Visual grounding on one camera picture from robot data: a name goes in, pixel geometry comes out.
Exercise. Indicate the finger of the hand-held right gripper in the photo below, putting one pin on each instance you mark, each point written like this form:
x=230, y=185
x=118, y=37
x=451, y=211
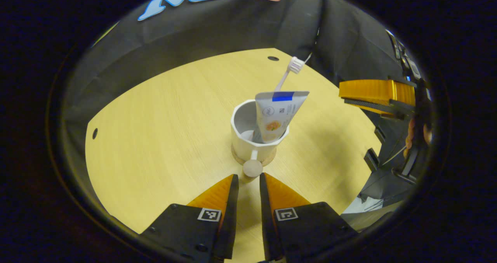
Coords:
x=372, y=92

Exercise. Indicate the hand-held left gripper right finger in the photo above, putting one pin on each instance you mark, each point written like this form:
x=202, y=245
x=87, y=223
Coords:
x=268, y=224

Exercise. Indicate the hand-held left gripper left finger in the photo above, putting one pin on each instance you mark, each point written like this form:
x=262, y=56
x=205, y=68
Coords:
x=229, y=224

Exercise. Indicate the white toothbrush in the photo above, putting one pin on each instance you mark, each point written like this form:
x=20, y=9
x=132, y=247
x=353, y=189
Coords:
x=296, y=65

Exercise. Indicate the white toothpaste tube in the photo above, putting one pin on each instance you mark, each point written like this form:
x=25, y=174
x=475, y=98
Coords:
x=277, y=115

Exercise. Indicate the dark equipment stand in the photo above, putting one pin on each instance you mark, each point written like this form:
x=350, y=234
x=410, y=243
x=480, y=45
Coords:
x=404, y=57

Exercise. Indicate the black backdrop cloth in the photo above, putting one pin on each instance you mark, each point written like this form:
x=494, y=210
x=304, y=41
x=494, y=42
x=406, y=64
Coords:
x=217, y=30

